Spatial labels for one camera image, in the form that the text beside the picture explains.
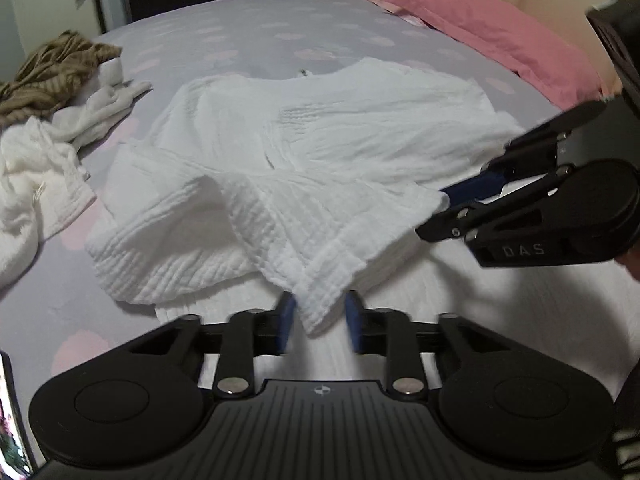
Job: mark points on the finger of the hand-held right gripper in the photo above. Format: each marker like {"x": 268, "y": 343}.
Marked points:
{"x": 500, "y": 212}
{"x": 550, "y": 132}

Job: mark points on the white door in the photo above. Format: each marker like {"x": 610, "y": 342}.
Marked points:
{"x": 45, "y": 0}

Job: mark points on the crumpled white garment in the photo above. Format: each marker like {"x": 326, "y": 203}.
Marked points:
{"x": 35, "y": 185}

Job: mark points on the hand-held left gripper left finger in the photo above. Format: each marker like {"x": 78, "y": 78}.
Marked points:
{"x": 286, "y": 324}

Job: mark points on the bed with pink dotted sheet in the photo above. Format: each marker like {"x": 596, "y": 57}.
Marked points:
{"x": 280, "y": 30}

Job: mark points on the brown striped garment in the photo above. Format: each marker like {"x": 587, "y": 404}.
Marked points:
{"x": 45, "y": 70}

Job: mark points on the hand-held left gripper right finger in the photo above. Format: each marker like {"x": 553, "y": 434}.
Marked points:
{"x": 354, "y": 325}

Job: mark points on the beige soft garment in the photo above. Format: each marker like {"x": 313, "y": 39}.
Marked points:
{"x": 100, "y": 110}

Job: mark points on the white textured shirt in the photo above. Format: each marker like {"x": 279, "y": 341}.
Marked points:
{"x": 300, "y": 135}

